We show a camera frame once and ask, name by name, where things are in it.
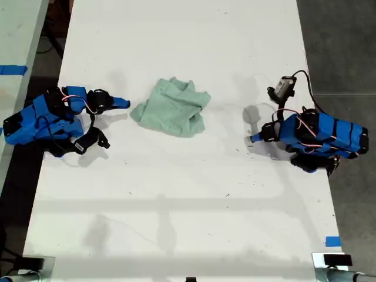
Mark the black grey camera box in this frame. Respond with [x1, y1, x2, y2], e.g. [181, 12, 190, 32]
[267, 75, 296, 104]

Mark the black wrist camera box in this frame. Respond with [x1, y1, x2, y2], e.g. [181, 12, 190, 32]
[71, 126, 111, 155]

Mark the pale green t-shirt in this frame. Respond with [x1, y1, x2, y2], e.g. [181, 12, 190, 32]
[129, 76, 212, 139]

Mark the metal table clamp, black pad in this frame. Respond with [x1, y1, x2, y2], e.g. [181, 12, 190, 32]
[21, 256, 56, 282]

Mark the black camera cable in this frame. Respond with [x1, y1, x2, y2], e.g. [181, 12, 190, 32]
[50, 129, 78, 154]
[291, 69, 324, 114]

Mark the black floor cable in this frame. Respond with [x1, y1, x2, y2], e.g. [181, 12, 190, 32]
[36, 28, 65, 60]

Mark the long blue tape strip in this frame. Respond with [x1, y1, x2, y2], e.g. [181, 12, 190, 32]
[0, 65, 28, 76]

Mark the metal table clamp, black box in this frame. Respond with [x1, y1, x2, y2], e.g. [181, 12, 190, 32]
[311, 252, 354, 282]

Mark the white side table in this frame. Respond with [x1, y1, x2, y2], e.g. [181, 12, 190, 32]
[0, 0, 50, 189]

